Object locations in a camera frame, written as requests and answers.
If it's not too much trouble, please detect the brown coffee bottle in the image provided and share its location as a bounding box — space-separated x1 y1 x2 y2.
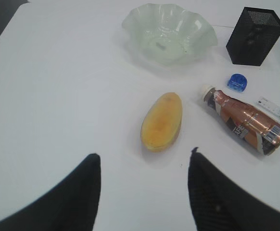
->
201 85 280 155

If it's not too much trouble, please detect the clear plastic ruler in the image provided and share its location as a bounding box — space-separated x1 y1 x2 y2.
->
257 97 280 119

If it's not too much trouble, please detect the golden sugared bread roll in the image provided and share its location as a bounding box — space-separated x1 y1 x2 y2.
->
140 92 183 153

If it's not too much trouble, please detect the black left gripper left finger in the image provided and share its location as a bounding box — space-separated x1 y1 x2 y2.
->
0 154 101 231

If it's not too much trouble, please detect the pale green wavy glass plate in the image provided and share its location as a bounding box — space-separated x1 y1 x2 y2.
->
122 3 217 66

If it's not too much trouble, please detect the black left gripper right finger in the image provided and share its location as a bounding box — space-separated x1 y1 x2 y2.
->
188 148 280 231

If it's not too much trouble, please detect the black mesh pen holder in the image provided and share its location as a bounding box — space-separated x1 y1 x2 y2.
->
226 7 280 66

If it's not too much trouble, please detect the blue pencil sharpener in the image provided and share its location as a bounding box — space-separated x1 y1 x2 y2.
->
227 73 247 92

